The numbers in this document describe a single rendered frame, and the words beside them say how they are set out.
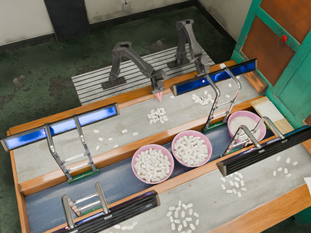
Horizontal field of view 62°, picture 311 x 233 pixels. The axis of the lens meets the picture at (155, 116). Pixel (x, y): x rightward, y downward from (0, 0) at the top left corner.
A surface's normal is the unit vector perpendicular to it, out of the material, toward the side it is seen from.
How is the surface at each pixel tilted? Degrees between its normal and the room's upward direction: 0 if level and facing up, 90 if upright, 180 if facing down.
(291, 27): 90
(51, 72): 0
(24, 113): 0
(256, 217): 0
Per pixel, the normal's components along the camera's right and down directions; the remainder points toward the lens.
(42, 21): 0.43, 0.76
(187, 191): 0.04, -0.56
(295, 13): -0.91, 0.31
